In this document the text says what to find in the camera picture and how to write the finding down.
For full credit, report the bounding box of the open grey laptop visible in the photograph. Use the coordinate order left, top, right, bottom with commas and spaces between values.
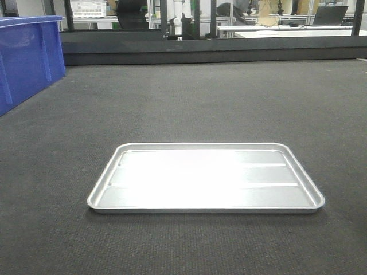
311, 6, 348, 26

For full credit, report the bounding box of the white background table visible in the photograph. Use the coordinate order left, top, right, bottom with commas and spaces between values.
217, 25, 353, 38

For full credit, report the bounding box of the silver metal tray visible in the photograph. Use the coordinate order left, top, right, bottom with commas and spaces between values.
87, 143, 325, 214

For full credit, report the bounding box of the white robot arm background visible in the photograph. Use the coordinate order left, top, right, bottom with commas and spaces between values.
167, 0, 192, 28

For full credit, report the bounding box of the white plastic crate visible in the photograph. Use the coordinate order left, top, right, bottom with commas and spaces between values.
70, 0, 107, 18

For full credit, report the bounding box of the blue bin on conveyor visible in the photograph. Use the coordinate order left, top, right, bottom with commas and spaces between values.
1, 15, 65, 115

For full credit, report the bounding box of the black office chair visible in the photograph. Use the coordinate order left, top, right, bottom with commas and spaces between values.
115, 0, 149, 29

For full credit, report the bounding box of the black conveyor frame rail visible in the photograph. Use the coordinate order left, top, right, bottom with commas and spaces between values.
60, 30, 366, 66

